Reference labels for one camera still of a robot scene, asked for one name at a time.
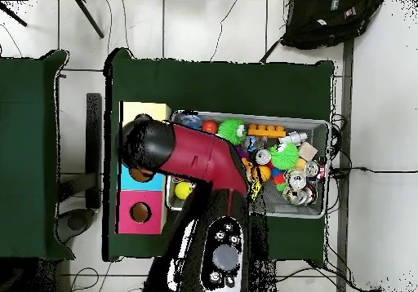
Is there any green spiky ball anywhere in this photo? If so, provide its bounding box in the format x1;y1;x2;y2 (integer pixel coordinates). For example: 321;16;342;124
269;141;300;170
217;118;247;146

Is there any wooden box with three holes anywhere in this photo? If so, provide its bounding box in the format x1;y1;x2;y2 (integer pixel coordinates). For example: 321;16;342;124
116;100;172;235

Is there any black flat panel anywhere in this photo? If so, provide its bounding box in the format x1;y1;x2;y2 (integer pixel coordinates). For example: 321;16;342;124
85;92;103;210

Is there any grey stand base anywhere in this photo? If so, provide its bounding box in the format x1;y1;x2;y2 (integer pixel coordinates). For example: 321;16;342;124
56;208;96;244

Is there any black backpack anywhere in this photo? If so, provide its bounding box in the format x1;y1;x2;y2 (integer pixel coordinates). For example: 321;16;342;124
279;0;385;51

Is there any black rod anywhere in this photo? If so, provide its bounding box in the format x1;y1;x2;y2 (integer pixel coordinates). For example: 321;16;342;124
74;0;105;39
0;2;28;28

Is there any green cloth side table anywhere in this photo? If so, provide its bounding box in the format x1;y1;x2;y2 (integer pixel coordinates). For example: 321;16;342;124
0;50;75;261

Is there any silver wire mesh bin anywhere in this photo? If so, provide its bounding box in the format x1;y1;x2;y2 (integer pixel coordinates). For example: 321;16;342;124
165;109;331;219

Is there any black floor cable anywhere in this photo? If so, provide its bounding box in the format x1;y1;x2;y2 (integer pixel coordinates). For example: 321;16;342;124
329;166;418;175

